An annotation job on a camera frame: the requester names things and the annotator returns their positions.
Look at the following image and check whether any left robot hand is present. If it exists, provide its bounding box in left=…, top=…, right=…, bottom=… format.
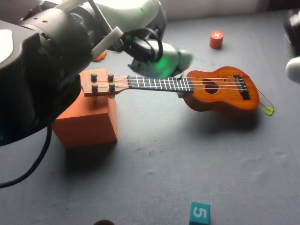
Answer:
left=98, top=0, right=195, bottom=79

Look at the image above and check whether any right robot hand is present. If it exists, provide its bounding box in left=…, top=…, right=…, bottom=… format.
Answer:
left=285, top=57, right=300, bottom=85

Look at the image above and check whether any small orange ukulele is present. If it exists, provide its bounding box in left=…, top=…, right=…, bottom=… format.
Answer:
left=81, top=66, right=260, bottom=118

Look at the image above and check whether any toy swirl cookie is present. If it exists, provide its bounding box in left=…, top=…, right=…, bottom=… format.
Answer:
left=93, top=50, right=107, bottom=63

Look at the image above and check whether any orange cylinder with white cross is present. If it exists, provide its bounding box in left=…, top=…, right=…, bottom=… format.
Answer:
left=209, top=30, right=225, bottom=50

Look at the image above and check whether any large orange cube block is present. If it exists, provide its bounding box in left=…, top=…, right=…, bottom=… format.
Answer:
left=52, top=68, right=119, bottom=149

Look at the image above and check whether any teal number five block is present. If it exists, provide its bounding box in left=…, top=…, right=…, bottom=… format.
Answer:
left=188, top=201, right=211, bottom=225

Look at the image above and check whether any dark round object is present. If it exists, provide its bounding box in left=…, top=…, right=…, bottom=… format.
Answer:
left=93, top=219, right=116, bottom=225

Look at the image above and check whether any black cable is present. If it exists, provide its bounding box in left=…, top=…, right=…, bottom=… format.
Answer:
left=0, top=124, right=53, bottom=189

